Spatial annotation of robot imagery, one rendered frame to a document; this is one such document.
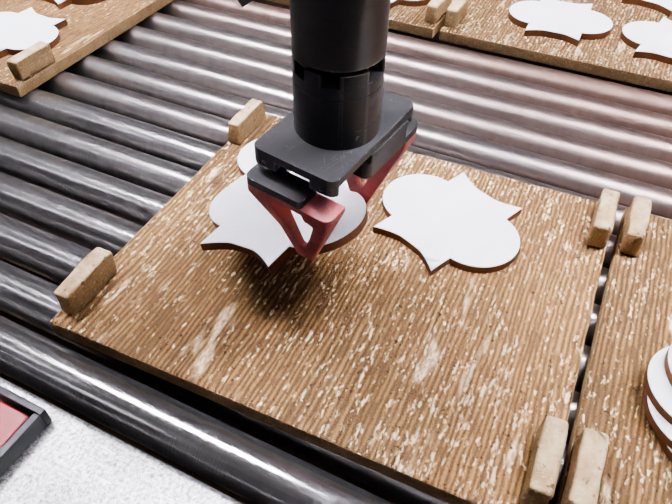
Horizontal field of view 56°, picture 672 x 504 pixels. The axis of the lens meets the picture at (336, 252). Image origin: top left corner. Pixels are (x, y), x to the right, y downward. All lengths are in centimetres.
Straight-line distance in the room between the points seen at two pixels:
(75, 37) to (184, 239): 46
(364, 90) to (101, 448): 32
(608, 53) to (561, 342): 51
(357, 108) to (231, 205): 19
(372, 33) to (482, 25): 62
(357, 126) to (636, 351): 30
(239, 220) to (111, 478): 21
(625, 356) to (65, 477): 43
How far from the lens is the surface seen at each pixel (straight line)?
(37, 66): 92
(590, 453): 46
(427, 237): 59
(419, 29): 97
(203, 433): 50
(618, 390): 53
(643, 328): 58
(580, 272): 60
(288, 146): 41
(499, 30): 97
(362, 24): 36
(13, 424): 54
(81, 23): 103
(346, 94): 38
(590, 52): 95
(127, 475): 50
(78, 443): 53
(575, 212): 66
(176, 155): 76
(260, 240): 49
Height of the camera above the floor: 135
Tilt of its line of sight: 45 degrees down
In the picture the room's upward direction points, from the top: straight up
